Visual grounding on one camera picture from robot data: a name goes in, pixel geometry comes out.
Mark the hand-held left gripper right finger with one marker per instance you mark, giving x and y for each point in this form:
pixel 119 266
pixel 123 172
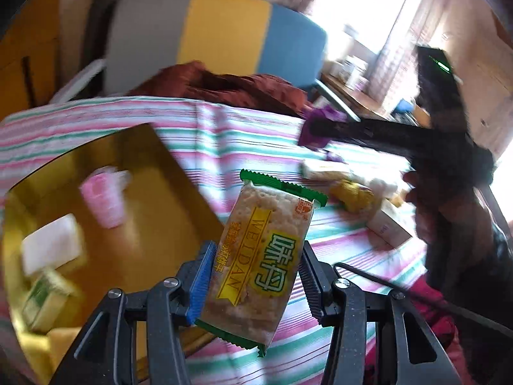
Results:
pixel 316 288

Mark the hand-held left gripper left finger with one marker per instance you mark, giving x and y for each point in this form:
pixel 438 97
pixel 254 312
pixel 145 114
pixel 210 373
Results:
pixel 202 276

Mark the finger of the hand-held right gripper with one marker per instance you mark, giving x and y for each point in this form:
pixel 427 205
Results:
pixel 368 132

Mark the purple snack packet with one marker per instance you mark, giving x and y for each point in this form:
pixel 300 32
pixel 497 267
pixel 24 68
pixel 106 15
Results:
pixel 336 157
pixel 316 138

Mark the green edged cracker packet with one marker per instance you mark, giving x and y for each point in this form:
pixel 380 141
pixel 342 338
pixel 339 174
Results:
pixel 256 256

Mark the white snack packet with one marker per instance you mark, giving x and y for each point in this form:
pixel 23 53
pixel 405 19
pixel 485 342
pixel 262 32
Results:
pixel 382 187
pixel 324 169

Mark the yellow snack packet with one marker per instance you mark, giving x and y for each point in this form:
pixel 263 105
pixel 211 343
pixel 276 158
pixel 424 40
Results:
pixel 352 195

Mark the person's right hand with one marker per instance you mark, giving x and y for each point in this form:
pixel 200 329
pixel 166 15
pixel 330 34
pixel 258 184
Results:
pixel 441 224

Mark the wooden desk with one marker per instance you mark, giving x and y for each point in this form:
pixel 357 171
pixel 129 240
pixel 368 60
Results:
pixel 360 96

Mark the patterned pink curtain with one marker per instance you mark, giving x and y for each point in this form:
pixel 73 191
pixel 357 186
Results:
pixel 400 68

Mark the white cardboard box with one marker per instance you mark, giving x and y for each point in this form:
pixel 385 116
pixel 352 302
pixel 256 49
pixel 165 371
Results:
pixel 388 224

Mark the red clothing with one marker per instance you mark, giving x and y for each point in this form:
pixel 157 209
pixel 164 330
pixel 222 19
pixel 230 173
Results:
pixel 433 308

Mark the pink snack packet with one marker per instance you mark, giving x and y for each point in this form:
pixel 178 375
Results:
pixel 104 200

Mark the striped bed sheet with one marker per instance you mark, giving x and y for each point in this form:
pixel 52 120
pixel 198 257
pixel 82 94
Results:
pixel 240 136

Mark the red-brown padded jacket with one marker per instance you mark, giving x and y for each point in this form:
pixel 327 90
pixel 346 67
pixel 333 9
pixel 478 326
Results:
pixel 224 84

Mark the white flat packet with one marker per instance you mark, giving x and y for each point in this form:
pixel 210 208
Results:
pixel 52 244

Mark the green and yellow carton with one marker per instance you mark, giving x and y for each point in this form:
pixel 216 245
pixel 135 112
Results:
pixel 48 300

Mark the grey yellow blue armchair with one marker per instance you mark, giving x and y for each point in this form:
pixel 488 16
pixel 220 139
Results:
pixel 224 28

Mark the yellow wooden cabinet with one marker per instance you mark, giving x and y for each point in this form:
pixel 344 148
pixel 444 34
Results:
pixel 36 48

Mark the white bed rail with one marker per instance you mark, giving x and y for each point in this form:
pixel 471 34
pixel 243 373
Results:
pixel 80 80

